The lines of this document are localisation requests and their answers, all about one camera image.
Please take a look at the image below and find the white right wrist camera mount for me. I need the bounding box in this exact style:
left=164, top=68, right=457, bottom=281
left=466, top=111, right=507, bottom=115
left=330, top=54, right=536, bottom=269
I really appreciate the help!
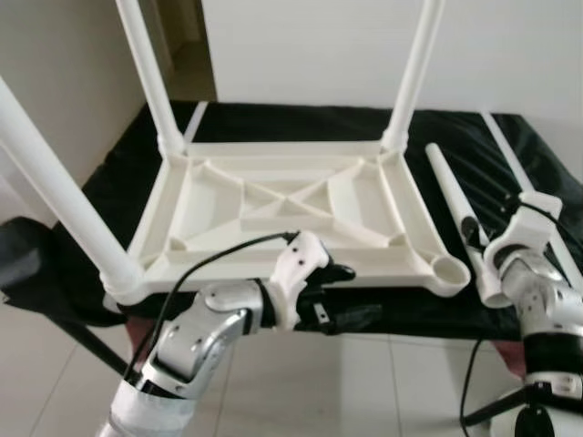
left=483, top=191, right=564, bottom=279

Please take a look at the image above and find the white plastic table top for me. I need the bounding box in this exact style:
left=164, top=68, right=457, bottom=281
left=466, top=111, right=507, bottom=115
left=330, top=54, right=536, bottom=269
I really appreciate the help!
left=128, top=144, right=473, bottom=300

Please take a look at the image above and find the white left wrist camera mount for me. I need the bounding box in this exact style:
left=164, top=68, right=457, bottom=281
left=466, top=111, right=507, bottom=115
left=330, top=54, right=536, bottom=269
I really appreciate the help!
left=269, top=230, right=331, bottom=330

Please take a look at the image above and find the pink soft object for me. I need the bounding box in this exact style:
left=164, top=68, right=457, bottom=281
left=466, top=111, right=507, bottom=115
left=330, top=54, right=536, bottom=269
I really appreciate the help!
left=126, top=317, right=152, bottom=356

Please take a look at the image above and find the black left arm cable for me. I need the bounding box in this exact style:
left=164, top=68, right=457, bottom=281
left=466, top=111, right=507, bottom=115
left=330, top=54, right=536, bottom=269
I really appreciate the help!
left=123, top=229, right=302, bottom=383

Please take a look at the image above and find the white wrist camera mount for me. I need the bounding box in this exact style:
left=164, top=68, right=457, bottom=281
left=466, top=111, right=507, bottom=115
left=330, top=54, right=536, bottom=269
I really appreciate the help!
left=269, top=230, right=331, bottom=330
left=483, top=191, right=564, bottom=279

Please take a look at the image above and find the black table cloth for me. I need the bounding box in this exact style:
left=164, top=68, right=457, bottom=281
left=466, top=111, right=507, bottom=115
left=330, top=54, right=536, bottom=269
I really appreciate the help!
left=77, top=100, right=583, bottom=343

